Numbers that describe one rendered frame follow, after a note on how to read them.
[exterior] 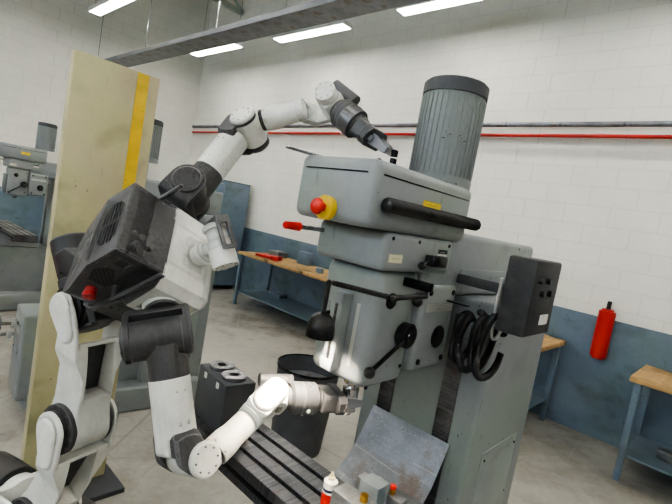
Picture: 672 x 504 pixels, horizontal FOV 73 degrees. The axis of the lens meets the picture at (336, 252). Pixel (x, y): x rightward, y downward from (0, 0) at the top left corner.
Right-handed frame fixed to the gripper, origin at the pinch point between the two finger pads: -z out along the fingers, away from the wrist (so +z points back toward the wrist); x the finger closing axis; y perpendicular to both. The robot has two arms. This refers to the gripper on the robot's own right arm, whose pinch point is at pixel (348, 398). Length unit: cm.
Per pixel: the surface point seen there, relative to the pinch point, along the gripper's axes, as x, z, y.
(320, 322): -12.2, 18.1, -24.9
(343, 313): -6.8, 10.0, -26.4
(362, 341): -10.8, 5.0, -20.5
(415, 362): -5.8, -15.9, -14.0
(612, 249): 204, -368, -70
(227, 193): 723, -59, -56
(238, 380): 41.0, 23.1, 12.4
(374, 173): -20, 15, -62
